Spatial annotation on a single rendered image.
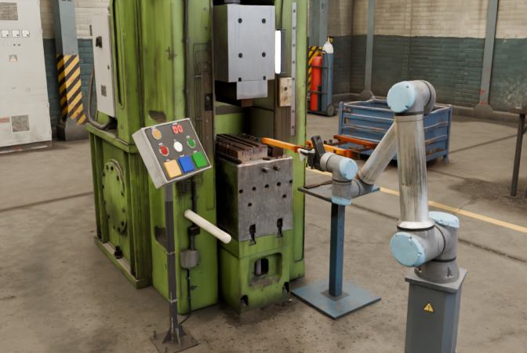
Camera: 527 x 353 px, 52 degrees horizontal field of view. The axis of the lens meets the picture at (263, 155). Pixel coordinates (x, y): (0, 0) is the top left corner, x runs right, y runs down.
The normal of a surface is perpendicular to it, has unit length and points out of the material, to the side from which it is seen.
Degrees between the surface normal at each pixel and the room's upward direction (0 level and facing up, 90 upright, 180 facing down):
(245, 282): 89
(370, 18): 90
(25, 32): 90
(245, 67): 90
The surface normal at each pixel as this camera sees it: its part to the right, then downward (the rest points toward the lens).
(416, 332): -0.51, 0.20
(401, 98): -0.76, 0.02
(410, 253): -0.74, 0.24
